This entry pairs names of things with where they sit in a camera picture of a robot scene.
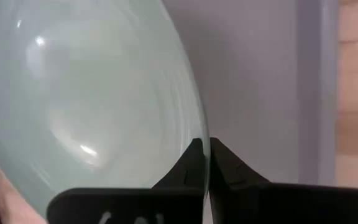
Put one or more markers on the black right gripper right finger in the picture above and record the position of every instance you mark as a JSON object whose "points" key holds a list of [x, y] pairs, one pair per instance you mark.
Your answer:
{"points": [[259, 205]]}

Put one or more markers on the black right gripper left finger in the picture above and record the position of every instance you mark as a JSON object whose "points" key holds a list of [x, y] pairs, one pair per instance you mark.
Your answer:
{"points": [[166, 205]]}

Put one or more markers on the pale green plate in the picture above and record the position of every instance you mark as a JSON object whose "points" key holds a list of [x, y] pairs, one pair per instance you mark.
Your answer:
{"points": [[89, 93]]}

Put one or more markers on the grey plastic tray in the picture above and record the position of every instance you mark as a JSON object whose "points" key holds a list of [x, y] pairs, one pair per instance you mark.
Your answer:
{"points": [[253, 77]]}

